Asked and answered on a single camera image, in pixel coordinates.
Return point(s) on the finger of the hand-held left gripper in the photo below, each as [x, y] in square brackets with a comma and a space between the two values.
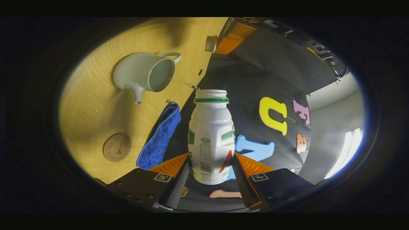
[235, 38]

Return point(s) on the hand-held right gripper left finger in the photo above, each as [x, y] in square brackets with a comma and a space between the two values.
[140, 185]

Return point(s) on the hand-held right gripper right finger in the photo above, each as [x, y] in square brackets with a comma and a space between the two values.
[278, 187]

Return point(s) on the round wooden coaster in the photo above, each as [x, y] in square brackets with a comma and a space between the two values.
[117, 147]

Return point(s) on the white green-label water bottle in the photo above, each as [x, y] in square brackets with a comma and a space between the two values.
[211, 127]

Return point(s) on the white teacup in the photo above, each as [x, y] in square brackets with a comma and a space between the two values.
[134, 72]

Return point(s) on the brown bread slice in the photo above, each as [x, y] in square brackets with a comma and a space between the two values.
[184, 191]

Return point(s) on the blue towel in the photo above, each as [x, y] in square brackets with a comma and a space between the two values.
[159, 137]

